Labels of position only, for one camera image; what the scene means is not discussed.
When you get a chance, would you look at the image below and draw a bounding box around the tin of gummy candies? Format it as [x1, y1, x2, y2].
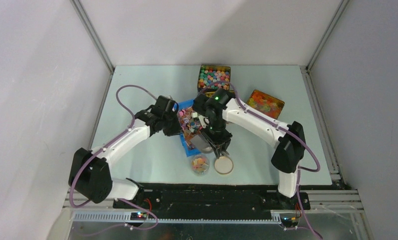
[246, 89, 285, 120]

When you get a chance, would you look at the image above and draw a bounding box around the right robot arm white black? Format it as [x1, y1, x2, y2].
[192, 88, 306, 209]

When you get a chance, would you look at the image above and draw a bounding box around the purple cable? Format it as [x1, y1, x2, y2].
[198, 80, 321, 173]
[69, 84, 160, 209]

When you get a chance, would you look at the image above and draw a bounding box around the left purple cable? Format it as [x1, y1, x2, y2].
[69, 84, 160, 209]

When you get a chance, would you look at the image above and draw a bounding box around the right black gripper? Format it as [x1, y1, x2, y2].
[200, 118, 233, 158]

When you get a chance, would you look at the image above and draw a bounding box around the clear plastic jar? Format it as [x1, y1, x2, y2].
[189, 154, 210, 176]

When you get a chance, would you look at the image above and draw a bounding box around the slotted cable duct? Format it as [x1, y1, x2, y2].
[72, 211, 281, 224]

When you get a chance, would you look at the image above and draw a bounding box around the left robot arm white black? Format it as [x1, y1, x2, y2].
[68, 95, 181, 208]

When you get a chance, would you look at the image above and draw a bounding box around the blue plastic candy bin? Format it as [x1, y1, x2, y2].
[177, 99, 203, 157]

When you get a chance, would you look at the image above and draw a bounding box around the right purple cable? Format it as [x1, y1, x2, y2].
[198, 80, 321, 173]

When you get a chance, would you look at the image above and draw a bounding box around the tin of pastel candies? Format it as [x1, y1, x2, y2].
[197, 65, 231, 92]

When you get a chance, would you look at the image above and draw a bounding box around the round gold jar lid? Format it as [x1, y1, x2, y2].
[214, 156, 234, 175]

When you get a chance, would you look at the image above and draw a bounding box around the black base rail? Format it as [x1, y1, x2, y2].
[112, 182, 310, 221]

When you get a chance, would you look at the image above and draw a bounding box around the metal scoop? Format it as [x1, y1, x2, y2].
[190, 133, 230, 154]

